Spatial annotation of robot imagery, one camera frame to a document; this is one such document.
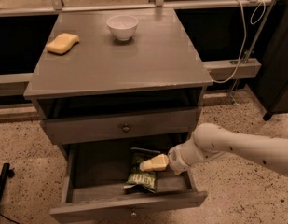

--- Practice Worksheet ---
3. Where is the grey wooden drawer cabinet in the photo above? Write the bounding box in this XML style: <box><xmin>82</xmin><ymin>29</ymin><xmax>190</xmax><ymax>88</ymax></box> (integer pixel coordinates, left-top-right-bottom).
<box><xmin>23</xmin><ymin>7</ymin><xmax>213</xmax><ymax>224</ymax></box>

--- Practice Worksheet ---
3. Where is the white ceramic bowl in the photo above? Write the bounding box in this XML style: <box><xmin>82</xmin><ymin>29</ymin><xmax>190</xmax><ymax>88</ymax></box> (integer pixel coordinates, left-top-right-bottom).
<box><xmin>106</xmin><ymin>15</ymin><xmax>139</xmax><ymax>41</ymax></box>

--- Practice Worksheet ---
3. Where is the yellow sponge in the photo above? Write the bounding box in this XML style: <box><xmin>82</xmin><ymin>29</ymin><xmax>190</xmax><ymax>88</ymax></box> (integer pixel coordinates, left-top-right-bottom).
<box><xmin>46</xmin><ymin>33</ymin><xmax>79</xmax><ymax>55</ymax></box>

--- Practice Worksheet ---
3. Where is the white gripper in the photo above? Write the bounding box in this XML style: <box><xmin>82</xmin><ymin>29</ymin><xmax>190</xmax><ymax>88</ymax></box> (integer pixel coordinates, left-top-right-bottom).
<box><xmin>140</xmin><ymin>140</ymin><xmax>224</xmax><ymax>175</ymax></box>

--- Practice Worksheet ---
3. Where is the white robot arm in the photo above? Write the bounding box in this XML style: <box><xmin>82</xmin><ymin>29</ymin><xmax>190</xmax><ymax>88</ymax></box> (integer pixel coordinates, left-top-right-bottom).
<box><xmin>140</xmin><ymin>123</ymin><xmax>288</xmax><ymax>177</ymax></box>

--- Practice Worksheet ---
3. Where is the white hanging cable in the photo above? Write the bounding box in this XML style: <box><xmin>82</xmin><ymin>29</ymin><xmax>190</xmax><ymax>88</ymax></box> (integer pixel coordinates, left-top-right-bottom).
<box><xmin>210</xmin><ymin>0</ymin><xmax>267</xmax><ymax>85</ymax></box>

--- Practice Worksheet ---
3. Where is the black bar on floor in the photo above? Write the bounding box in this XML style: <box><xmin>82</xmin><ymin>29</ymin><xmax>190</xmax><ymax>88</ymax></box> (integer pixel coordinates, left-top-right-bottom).
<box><xmin>0</xmin><ymin>163</ymin><xmax>14</xmax><ymax>202</ymax></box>

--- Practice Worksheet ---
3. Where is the open grey middle drawer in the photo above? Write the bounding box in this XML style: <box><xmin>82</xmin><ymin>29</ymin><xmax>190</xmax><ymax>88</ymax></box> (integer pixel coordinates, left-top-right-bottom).
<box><xmin>50</xmin><ymin>134</ymin><xmax>207</xmax><ymax>224</ymax></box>

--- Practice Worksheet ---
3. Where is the grey metal railing frame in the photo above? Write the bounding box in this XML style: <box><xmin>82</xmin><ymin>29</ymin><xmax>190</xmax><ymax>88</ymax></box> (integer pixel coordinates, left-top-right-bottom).
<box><xmin>0</xmin><ymin>0</ymin><xmax>284</xmax><ymax>98</ymax></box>

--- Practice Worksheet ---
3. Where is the green jalapeno chip bag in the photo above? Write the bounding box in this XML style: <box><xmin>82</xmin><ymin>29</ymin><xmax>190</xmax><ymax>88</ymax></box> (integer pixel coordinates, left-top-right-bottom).
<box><xmin>124</xmin><ymin>147</ymin><xmax>159</xmax><ymax>193</ymax></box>

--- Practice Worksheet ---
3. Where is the slanted metal pole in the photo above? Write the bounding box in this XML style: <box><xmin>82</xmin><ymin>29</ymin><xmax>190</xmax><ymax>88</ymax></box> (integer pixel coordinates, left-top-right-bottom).
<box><xmin>226</xmin><ymin>0</ymin><xmax>277</xmax><ymax>105</ymax></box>

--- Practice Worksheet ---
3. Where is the closed grey upper drawer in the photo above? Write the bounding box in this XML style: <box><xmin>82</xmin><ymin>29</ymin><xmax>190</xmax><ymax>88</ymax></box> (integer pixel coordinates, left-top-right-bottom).
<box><xmin>41</xmin><ymin>107</ymin><xmax>201</xmax><ymax>145</ymax></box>

